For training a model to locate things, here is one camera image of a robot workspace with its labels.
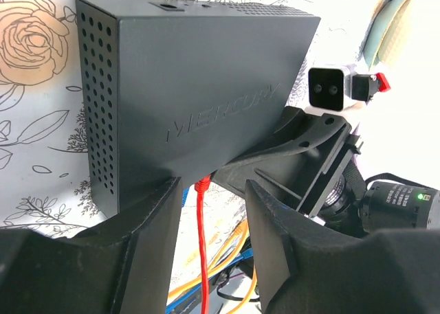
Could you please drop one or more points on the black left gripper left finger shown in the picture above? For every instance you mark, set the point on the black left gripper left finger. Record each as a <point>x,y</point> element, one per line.
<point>122,265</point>

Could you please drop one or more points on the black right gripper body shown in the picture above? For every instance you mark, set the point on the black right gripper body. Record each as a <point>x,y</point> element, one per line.
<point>358,207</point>

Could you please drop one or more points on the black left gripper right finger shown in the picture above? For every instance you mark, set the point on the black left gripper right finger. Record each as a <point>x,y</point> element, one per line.
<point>303,267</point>

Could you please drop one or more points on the cream square bowl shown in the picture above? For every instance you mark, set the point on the cream square bowl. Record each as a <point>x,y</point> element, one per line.
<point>396,33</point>

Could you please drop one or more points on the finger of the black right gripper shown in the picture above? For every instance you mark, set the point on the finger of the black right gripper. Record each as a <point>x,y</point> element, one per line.
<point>299,172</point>
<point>293,122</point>

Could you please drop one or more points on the floral patterned tablecloth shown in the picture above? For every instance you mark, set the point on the floral patterned tablecloth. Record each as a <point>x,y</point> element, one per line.
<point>45,177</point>

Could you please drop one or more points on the black network switch box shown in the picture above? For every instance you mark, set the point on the black network switch box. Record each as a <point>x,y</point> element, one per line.
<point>178,88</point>

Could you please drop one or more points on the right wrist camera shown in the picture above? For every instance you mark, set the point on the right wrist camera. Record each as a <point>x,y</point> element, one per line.
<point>331,86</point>

